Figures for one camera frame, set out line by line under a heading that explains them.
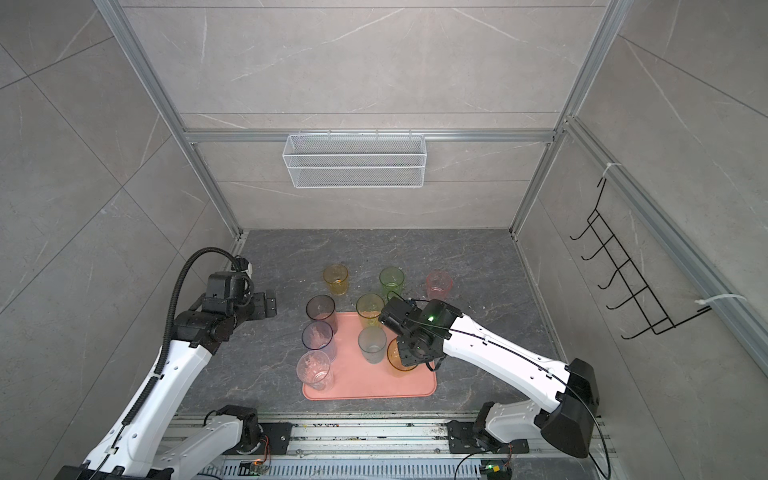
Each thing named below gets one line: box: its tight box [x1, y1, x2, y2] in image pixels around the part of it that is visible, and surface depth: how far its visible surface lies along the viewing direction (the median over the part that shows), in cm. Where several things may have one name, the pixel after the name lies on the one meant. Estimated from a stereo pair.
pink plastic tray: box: [302, 312, 437, 400], surface depth 84 cm
